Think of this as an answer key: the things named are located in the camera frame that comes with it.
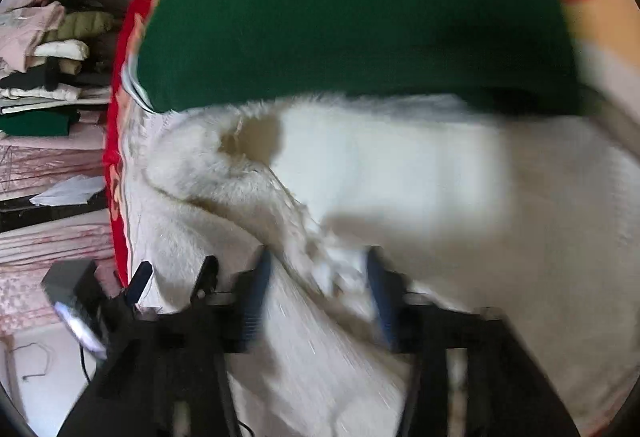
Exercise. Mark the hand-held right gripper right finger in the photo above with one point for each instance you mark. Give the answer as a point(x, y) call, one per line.
point(380, 302)

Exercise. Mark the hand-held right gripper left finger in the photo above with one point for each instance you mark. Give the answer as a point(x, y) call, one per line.
point(256, 293)

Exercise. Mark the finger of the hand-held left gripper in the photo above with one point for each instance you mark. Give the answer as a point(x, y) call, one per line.
point(207, 278)
point(140, 281)

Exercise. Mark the white fluffy coat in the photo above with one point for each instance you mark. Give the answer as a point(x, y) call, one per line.
point(450, 197)

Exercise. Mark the stack of folded clothes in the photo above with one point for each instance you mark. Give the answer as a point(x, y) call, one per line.
point(45, 52)

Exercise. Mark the pink patterned bedding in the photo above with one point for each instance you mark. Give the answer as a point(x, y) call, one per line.
point(45, 247)

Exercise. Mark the white paper sheet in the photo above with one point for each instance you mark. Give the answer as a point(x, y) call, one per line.
point(67, 191)

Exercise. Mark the green cloth with red border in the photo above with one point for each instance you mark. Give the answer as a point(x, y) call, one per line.
point(350, 7)

